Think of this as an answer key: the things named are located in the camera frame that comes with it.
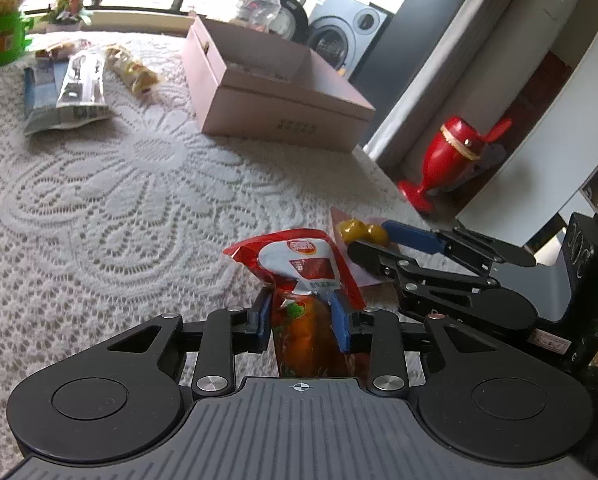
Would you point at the grey washing machine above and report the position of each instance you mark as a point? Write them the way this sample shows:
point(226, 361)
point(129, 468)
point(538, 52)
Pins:
point(349, 30)

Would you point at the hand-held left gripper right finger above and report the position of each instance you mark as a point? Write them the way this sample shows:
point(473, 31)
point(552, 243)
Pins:
point(340, 327)

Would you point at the clear jar with red lid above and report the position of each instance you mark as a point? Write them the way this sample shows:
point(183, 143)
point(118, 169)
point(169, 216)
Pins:
point(259, 7)

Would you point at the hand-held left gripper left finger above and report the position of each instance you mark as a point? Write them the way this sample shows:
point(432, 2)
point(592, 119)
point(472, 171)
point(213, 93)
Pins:
point(264, 320)

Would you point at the black round clock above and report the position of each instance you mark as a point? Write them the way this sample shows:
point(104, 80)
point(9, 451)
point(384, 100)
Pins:
point(291, 20)

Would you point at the small potted flowers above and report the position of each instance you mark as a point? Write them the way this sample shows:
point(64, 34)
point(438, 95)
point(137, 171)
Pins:
point(69, 7)

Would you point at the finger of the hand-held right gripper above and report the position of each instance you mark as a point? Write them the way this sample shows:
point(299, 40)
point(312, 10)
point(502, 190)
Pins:
point(409, 235)
point(374, 255)

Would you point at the small cakes packet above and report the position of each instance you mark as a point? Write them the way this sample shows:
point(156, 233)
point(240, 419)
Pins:
point(131, 70)

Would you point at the green olive packet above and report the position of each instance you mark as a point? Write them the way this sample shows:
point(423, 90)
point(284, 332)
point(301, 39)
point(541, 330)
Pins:
point(359, 230)

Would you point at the brown bun packet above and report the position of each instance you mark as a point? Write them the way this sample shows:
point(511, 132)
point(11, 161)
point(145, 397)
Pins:
point(54, 51)

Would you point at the white cabinet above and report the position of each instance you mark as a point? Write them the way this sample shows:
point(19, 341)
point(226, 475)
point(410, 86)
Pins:
point(579, 125)

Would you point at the white lace tablecloth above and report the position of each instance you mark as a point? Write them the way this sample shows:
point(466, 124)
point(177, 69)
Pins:
point(104, 200)

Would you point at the clear silver snack packet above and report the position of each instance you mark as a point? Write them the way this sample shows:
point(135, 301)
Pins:
point(81, 80)

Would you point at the pink cardboard box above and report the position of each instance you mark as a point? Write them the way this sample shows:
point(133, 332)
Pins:
point(259, 110)

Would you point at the red orange snack packet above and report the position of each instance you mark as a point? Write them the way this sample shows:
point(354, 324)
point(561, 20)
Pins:
point(304, 260)

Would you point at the blue snack packet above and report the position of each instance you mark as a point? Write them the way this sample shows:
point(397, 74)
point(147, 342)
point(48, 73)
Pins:
point(41, 100)

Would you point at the red wooden goblet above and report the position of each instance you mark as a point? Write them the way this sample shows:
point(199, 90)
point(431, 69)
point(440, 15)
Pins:
point(451, 150)

